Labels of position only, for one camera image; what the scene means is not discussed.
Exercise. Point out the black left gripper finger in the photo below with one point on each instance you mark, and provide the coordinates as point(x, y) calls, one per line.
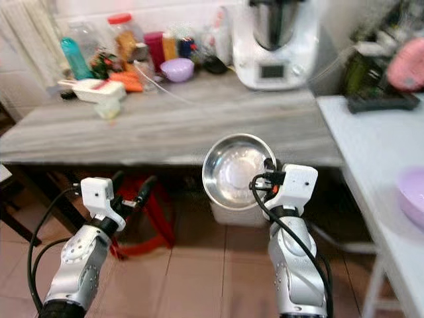
point(117, 180)
point(147, 189)

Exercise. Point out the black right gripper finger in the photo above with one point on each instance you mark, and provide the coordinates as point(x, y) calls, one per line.
point(268, 165)

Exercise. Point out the shallow steel bowl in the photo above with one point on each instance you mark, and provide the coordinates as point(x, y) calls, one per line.
point(232, 169)

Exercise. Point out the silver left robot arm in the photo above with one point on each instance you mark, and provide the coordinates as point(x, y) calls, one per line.
point(83, 271)

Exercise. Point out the red plastic stool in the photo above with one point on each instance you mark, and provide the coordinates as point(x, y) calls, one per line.
point(146, 250)

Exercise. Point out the white plastic bin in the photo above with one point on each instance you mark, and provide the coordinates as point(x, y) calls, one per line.
point(228, 216)

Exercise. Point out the grey wooden table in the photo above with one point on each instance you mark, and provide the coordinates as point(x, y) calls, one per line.
point(172, 126)

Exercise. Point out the small white cup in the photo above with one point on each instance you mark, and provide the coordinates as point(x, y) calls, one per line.
point(108, 108)

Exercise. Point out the white vegetable slicer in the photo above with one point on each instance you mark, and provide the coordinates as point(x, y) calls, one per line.
point(96, 89)

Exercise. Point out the orange carrot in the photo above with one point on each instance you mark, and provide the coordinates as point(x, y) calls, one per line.
point(126, 81)

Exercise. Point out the white table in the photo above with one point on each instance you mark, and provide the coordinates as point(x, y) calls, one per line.
point(371, 146)

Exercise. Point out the white food processor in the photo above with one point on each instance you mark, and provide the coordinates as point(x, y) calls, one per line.
point(275, 53)

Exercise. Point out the black dish rack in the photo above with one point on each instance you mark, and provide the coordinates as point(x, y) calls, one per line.
point(371, 99)

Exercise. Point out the small purple bowl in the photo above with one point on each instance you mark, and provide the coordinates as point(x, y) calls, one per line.
point(177, 69)

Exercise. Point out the teal bottle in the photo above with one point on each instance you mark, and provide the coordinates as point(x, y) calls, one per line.
point(74, 59)

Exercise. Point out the clear jar with red lid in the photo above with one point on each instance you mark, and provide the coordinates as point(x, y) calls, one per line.
point(124, 43)

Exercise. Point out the large purple bowl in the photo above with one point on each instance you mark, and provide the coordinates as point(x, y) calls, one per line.
point(412, 195)

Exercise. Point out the magenta cup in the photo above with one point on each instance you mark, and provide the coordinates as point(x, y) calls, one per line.
point(154, 46)

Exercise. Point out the dark blue jar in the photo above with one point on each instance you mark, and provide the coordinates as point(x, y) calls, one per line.
point(186, 48)

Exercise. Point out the yellow jar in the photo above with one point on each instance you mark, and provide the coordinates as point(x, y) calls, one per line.
point(169, 46)

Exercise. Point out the white striped cloth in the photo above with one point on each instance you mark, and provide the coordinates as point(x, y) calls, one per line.
point(33, 33)

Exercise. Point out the pink plastic container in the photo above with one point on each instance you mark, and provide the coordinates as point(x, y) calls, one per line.
point(407, 66)

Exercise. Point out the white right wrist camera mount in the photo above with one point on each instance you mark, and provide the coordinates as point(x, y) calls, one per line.
point(298, 185)

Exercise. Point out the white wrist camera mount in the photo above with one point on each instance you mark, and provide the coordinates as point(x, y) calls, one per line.
point(97, 197)
point(298, 185)

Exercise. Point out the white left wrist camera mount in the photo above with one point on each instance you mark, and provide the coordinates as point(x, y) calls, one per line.
point(97, 197)

